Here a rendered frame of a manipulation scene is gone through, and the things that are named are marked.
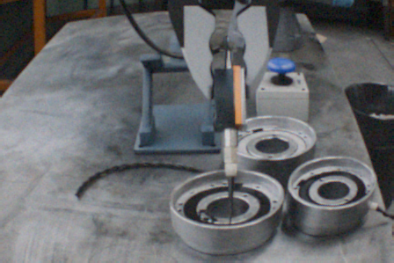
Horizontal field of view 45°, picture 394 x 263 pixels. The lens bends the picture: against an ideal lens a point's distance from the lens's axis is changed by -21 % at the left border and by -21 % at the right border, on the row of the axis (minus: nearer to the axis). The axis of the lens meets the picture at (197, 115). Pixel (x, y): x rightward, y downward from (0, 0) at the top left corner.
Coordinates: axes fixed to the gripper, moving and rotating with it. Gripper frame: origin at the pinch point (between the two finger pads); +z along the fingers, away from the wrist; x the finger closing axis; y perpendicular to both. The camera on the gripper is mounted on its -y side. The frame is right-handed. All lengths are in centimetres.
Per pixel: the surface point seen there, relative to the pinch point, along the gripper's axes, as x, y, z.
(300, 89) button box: -9.4, 21.1, 8.8
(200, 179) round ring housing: 2.8, 0.9, 9.6
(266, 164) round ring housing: -3.7, 3.7, 9.8
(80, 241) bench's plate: 14.8, -6.7, 13.2
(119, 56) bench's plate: 19, 50, 13
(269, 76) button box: -5.5, 25.8, 8.8
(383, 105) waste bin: -62, 130, 60
